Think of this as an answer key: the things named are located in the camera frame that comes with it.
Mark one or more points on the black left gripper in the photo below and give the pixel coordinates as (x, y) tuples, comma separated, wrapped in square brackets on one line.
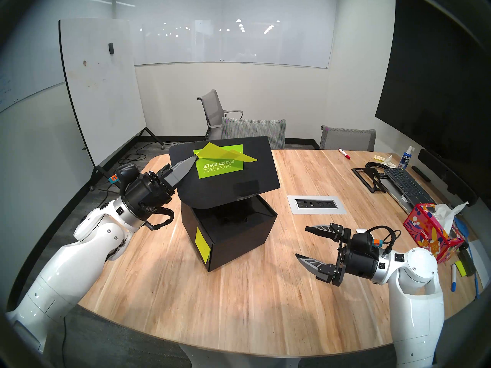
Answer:
[(147, 196)]

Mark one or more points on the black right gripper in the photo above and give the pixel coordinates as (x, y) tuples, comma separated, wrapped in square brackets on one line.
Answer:
[(360, 258)]

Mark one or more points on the black cardboard box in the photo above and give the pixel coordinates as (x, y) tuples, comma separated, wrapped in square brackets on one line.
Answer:
[(238, 237)]

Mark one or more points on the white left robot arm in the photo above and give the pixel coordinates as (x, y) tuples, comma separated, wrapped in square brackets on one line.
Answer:
[(69, 271)]

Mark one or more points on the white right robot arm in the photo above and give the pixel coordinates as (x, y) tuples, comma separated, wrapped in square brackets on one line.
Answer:
[(414, 306)]

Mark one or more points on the red floral tissue box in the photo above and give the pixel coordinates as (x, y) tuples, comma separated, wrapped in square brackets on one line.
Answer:
[(427, 237)]

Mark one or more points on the silver table power outlet panel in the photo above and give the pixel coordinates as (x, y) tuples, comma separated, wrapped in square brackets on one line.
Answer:
[(317, 204)]

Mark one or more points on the neon yellow sticky note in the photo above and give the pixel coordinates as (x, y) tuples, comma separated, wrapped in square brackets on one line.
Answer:
[(218, 153)]

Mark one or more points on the grey office chair with armrests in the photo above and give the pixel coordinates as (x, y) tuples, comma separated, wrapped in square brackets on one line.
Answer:
[(211, 106)]

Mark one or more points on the large neon yellow sticky sheet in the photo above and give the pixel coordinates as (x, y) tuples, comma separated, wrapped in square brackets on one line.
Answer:
[(202, 244)]

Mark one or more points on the black folding laptop stand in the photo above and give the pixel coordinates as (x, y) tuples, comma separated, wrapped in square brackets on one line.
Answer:
[(374, 179)]

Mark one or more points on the silver keyboard tray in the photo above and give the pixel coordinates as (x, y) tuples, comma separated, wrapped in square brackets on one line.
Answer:
[(395, 196)]

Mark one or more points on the grey mesh office chair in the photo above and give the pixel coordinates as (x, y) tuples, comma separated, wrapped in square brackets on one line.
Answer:
[(253, 128), (347, 139)]

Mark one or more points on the mobile whiteboard on stand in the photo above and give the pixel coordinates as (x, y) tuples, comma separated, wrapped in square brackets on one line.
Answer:
[(103, 99)]

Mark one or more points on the red capped whiteboard marker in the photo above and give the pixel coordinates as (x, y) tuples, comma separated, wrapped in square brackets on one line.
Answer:
[(344, 153)]

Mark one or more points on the black keyboard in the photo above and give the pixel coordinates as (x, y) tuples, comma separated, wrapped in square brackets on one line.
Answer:
[(406, 183)]

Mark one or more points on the crumpled white tissue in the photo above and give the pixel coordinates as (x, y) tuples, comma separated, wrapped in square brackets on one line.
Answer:
[(389, 161)]

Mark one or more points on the whiteboard cleaner spray bottle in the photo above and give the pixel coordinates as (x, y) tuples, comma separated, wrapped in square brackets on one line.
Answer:
[(405, 161)]

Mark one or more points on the black remote control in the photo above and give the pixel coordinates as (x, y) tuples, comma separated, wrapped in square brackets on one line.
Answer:
[(421, 173)]

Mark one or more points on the white tissue sheet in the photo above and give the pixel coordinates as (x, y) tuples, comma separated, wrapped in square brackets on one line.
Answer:
[(445, 214)]

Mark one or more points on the blue capped whiteboard marker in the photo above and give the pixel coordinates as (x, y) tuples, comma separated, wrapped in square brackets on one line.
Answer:
[(453, 278)]

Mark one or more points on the yellow sticky note pad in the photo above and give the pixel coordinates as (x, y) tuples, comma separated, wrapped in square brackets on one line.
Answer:
[(461, 268)]

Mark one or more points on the blue plastic swatter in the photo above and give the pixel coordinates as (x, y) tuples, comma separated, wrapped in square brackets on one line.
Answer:
[(463, 227)]

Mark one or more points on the black felt board eraser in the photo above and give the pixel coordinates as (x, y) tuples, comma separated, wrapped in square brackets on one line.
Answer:
[(468, 262)]

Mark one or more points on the black video conference bar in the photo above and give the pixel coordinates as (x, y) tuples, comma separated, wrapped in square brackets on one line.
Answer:
[(448, 177)]

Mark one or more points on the white paper sheet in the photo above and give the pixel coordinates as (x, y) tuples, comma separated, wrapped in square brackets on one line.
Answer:
[(483, 260)]

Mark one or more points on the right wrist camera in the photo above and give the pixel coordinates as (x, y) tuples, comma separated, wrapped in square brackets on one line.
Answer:
[(368, 240)]

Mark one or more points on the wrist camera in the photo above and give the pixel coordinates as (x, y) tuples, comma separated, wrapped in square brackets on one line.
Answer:
[(124, 173), (368, 240)]

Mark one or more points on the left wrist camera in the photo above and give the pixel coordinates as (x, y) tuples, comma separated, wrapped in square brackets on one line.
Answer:
[(124, 173)]

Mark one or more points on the large wall glass whiteboard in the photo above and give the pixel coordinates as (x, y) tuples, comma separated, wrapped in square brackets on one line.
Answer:
[(238, 41)]

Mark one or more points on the large black wall screen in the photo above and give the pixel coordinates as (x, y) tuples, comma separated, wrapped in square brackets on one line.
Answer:
[(437, 83)]

